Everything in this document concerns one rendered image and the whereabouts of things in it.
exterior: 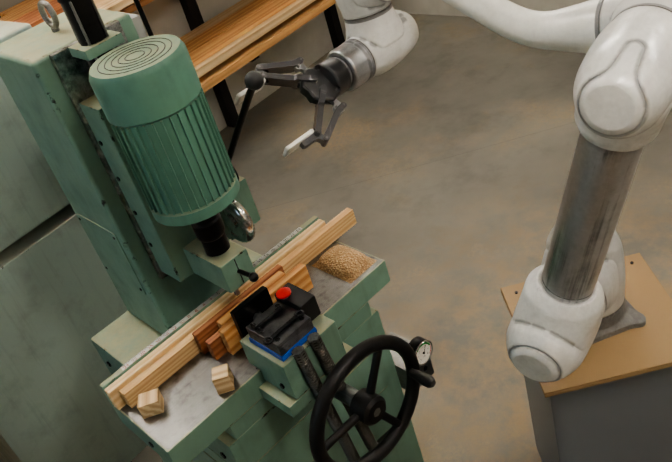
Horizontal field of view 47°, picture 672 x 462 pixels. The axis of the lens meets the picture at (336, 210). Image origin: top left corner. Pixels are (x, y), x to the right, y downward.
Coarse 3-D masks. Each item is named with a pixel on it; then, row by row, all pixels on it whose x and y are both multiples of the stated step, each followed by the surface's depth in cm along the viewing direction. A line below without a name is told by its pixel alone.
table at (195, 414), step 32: (320, 256) 176; (320, 288) 167; (352, 288) 164; (192, 384) 153; (256, 384) 152; (128, 416) 150; (160, 416) 148; (192, 416) 146; (224, 416) 148; (160, 448) 143; (192, 448) 144
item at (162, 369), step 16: (336, 224) 178; (352, 224) 182; (320, 240) 176; (288, 256) 172; (304, 256) 174; (192, 336) 158; (176, 352) 156; (192, 352) 159; (160, 368) 154; (176, 368) 157; (128, 384) 152; (144, 384) 152; (160, 384) 155; (128, 400) 151
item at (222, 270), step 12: (228, 240) 160; (192, 252) 160; (204, 252) 159; (228, 252) 156; (240, 252) 155; (192, 264) 163; (204, 264) 158; (216, 264) 154; (228, 264) 154; (240, 264) 156; (252, 264) 158; (204, 276) 162; (216, 276) 157; (228, 276) 155; (240, 276) 157; (228, 288) 156
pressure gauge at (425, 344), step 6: (420, 336) 179; (414, 342) 176; (420, 342) 176; (426, 342) 177; (414, 348) 176; (420, 348) 176; (426, 348) 178; (432, 348) 179; (420, 354) 177; (426, 354) 178; (420, 360) 177; (426, 360) 179
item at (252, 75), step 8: (248, 72) 138; (256, 72) 137; (248, 80) 137; (256, 80) 137; (248, 88) 139; (256, 88) 138; (248, 96) 142; (248, 104) 144; (240, 112) 147; (240, 120) 149; (240, 128) 152; (232, 136) 155; (232, 144) 157; (232, 152) 160
